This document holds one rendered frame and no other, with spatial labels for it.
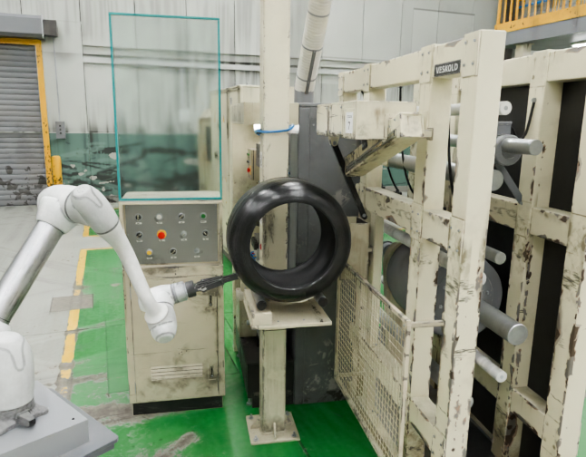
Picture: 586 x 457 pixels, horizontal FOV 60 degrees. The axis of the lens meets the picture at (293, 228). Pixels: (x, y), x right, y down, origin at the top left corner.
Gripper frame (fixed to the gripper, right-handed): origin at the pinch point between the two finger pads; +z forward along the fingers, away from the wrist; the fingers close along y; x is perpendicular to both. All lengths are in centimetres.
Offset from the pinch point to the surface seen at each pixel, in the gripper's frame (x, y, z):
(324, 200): -26, -11, 48
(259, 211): -28.3, -11.7, 19.3
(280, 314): 24.9, 2.0, 18.3
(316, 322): 28.4, -10.5, 32.0
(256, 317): 17.8, -10.9, 6.3
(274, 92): -75, 25, 43
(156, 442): 88, 31, -61
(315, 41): -97, 59, 77
